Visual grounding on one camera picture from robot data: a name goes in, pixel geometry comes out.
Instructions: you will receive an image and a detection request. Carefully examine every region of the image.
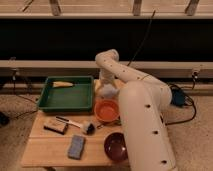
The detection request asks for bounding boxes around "light blue towel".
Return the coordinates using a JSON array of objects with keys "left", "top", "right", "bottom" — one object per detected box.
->
[{"left": 98, "top": 84, "right": 118, "bottom": 99}]

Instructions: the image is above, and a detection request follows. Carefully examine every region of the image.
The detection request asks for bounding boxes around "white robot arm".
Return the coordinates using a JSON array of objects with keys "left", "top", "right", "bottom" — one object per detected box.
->
[{"left": 95, "top": 49, "right": 178, "bottom": 171}]

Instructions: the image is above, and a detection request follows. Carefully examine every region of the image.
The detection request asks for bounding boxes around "orange red bowl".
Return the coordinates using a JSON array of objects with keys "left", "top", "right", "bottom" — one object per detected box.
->
[{"left": 94, "top": 99, "right": 119, "bottom": 122}]

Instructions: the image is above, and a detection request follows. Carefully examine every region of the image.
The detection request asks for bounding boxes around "dark maroon bowl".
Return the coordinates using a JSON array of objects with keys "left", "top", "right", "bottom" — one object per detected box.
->
[{"left": 104, "top": 132, "right": 128, "bottom": 162}]

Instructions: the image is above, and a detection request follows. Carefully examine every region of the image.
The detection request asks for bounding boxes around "green plastic tray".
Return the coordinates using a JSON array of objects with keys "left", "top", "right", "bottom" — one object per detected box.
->
[{"left": 38, "top": 76, "right": 94, "bottom": 112}]

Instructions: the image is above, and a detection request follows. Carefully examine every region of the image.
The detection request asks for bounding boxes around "yellow corn cob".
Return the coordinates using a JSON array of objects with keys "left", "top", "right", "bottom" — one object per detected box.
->
[{"left": 53, "top": 81, "right": 73, "bottom": 88}]

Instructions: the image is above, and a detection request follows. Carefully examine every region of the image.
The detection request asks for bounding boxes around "brown wooden block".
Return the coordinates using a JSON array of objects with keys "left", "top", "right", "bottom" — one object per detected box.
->
[{"left": 44, "top": 118, "right": 68, "bottom": 135}]

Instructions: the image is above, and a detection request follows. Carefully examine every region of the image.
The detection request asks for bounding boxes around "wooden table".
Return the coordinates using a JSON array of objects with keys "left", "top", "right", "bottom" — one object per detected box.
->
[{"left": 21, "top": 110, "right": 122, "bottom": 170}]

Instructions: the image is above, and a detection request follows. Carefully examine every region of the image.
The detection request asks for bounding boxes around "blue sponge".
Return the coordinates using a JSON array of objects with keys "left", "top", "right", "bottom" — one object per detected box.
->
[{"left": 68, "top": 135, "right": 86, "bottom": 160}]

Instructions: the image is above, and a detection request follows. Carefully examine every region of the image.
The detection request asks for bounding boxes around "blue black floor device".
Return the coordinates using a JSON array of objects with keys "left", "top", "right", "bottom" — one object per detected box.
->
[{"left": 171, "top": 89, "right": 193, "bottom": 107}]

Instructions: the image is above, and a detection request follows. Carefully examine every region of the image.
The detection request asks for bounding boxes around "black cable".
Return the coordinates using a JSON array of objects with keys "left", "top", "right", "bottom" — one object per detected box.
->
[{"left": 126, "top": 9, "right": 157, "bottom": 68}]

